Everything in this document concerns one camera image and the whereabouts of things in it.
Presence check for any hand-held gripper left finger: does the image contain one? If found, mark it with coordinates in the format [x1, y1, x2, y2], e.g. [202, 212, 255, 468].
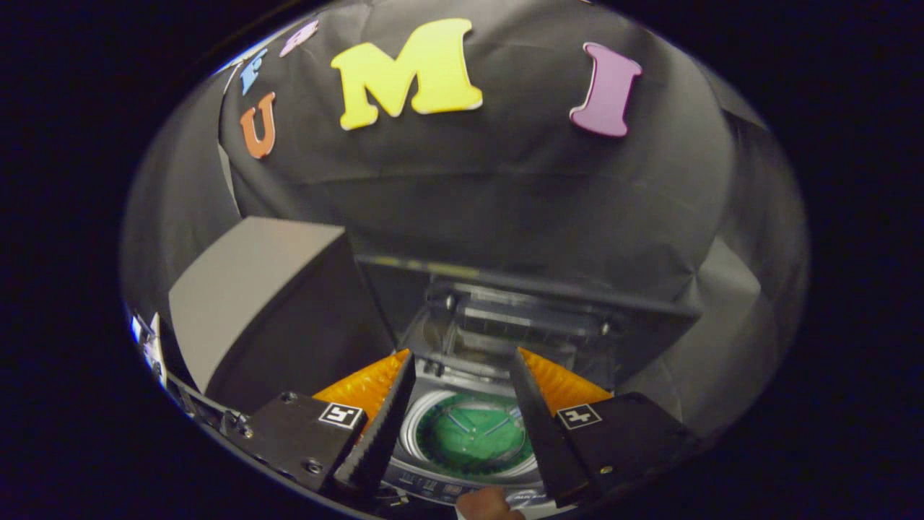
[227, 349, 417, 495]

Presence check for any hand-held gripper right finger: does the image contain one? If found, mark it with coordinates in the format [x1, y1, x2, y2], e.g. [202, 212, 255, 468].
[509, 347, 697, 508]

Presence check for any green polo shirt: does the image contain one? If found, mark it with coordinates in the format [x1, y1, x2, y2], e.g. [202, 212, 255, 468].
[417, 401, 535, 477]

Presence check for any dark washing machine lid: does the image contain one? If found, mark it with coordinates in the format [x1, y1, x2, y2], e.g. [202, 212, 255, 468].
[356, 253, 705, 394]

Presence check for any white side stand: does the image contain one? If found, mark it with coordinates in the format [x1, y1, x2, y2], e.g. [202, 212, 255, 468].
[144, 312, 168, 385]

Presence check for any black backdrop cloth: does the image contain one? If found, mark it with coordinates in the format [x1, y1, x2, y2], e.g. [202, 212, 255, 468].
[119, 0, 809, 434]

